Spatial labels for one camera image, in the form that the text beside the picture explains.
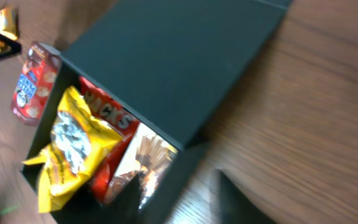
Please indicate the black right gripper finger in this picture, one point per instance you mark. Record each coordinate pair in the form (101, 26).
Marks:
(234, 207)

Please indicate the brown Pocky box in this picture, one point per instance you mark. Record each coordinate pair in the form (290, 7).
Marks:
(148, 157)

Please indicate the yellow snack bag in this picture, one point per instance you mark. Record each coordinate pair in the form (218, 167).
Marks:
(73, 154)

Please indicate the red Hacks candy bag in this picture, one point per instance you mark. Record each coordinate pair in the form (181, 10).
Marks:
(118, 127)

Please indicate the black foldable container box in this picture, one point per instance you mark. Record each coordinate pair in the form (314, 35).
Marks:
(170, 63)

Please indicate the yellow blue candy packet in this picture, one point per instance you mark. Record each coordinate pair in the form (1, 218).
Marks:
(8, 25)

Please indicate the red Hello Panda box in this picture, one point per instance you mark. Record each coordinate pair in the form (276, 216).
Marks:
(35, 82)

